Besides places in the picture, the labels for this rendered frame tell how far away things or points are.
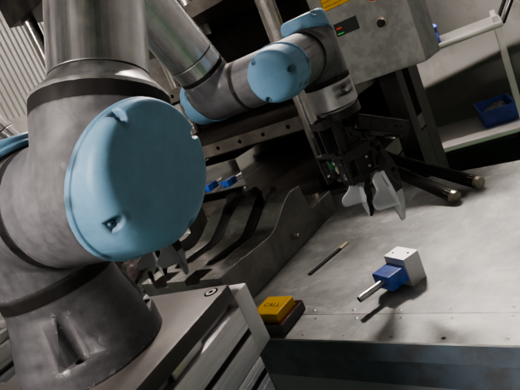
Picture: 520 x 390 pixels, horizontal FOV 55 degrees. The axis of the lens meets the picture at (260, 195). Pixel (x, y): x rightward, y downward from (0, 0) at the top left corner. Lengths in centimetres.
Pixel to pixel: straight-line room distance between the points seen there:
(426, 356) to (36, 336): 53
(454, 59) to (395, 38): 263
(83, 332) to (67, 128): 20
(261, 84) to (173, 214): 34
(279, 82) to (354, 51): 100
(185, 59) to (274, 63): 13
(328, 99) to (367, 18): 86
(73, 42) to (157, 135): 10
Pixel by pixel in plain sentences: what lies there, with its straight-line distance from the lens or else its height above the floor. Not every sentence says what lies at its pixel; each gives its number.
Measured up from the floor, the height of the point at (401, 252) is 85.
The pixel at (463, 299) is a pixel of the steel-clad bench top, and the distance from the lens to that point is 86.
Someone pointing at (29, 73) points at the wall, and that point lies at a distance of 463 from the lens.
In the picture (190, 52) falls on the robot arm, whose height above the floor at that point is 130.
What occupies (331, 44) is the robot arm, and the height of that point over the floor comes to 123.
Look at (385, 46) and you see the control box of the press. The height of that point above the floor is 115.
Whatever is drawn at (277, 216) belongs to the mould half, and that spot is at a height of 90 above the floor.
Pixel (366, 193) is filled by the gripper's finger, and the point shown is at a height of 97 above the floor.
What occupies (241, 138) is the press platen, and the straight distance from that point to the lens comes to 190.
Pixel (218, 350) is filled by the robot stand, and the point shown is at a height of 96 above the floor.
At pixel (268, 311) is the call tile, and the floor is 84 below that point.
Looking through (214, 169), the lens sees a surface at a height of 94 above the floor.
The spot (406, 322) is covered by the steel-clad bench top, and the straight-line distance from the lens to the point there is 84.
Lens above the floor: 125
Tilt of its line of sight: 13 degrees down
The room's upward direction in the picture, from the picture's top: 23 degrees counter-clockwise
